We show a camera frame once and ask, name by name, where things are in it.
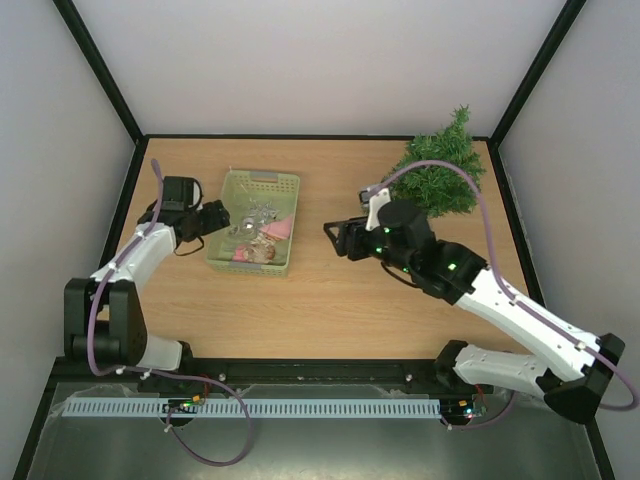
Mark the light green plastic basket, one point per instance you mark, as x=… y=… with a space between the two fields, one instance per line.
x=222 y=244

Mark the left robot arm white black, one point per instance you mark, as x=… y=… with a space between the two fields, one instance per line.
x=103 y=317

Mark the pink hat gnome ornament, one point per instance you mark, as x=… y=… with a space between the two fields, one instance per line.
x=262 y=249

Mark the silver star tree topper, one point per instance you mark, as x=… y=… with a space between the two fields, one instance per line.
x=263 y=213

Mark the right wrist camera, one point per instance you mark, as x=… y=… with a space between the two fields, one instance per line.
x=372 y=199

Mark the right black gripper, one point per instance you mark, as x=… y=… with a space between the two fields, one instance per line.
x=351 y=240

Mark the light blue slotted cable duct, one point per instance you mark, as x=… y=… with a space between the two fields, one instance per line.
x=255 y=408

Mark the pink heart ornament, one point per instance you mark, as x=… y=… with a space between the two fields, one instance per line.
x=243 y=253

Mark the small green christmas tree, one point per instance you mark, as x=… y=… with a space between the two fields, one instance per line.
x=438 y=190

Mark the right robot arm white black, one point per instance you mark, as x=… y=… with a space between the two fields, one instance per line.
x=569 y=369

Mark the silver disco ball ornament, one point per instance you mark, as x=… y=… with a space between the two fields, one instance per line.
x=248 y=226

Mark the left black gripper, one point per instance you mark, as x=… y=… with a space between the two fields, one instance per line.
x=219 y=218

